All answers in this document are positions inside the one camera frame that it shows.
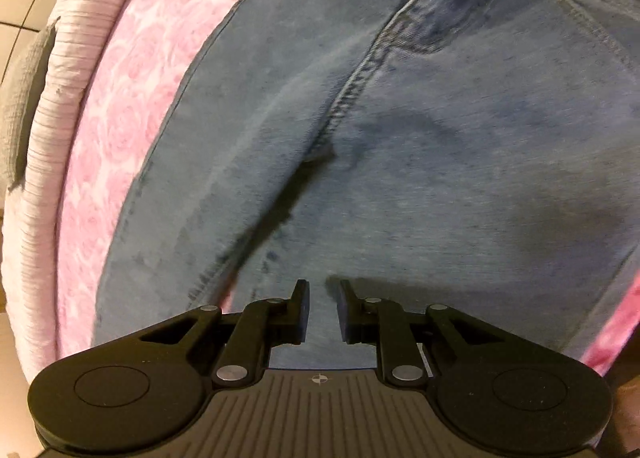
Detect pale ribbed quilt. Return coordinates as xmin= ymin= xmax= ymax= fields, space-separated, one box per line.
xmin=0 ymin=0 xmax=151 ymax=384

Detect pink floral bedsheet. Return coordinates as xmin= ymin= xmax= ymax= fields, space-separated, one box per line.
xmin=52 ymin=0 xmax=640 ymax=374

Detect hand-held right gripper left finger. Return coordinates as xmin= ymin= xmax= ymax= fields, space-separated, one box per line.
xmin=140 ymin=279 xmax=309 ymax=386

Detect grey ribbed pillow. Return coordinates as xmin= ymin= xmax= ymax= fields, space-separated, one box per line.
xmin=0 ymin=16 xmax=61 ymax=194

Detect blue denim jeans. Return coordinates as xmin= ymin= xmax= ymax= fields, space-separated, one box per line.
xmin=92 ymin=0 xmax=640 ymax=371

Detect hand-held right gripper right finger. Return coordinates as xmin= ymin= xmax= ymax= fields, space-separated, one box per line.
xmin=337 ymin=279 xmax=507 ymax=385

